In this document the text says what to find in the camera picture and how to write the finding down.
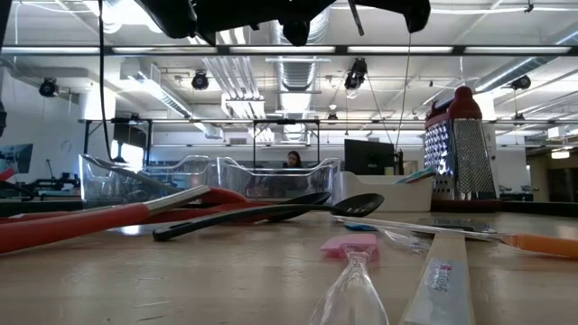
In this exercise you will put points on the black solid spoon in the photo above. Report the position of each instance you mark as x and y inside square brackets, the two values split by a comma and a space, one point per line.
[307, 198]

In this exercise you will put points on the grey silicone spoon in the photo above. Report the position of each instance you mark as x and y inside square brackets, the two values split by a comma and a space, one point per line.
[135, 177]

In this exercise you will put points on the teal white striped stick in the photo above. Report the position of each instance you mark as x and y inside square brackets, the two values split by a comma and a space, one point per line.
[415, 176]

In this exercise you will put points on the red utensil steel neck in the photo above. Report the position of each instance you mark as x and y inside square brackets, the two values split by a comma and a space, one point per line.
[68, 228]

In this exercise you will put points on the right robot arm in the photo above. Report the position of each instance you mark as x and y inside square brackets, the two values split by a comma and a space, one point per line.
[406, 11]

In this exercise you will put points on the black spotlight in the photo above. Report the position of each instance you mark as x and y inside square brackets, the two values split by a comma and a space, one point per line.
[521, 82]
[48, 88]
[200, 81]

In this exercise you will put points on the person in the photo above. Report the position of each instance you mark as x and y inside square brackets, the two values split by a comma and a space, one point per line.
[293, 160]

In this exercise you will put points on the clear plastic bin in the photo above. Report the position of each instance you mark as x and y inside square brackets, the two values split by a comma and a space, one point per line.
[104, 185]
[280, 180]

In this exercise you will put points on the black monitor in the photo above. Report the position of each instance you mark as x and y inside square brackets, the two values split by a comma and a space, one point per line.
[368, 158]

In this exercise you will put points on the black slotted spoon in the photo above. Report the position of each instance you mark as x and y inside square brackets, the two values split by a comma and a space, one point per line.
[357, 205]

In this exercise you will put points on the white plastic bin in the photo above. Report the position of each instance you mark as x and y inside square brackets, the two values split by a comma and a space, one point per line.
[384, 194]

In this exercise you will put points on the small lit screen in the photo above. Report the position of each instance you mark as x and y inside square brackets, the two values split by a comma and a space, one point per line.
[18, 158]

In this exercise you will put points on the black frame bar LED strips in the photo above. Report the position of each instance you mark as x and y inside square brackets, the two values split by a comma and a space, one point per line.
[289, 49]

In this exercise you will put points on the silver ventilation duct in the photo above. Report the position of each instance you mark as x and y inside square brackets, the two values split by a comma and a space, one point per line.
[295, 72]

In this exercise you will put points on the black metal rig frame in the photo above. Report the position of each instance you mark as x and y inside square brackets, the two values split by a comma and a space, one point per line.
[203, 121]

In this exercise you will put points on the black rig camera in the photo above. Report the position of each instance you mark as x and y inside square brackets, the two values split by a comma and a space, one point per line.
[357, 74]

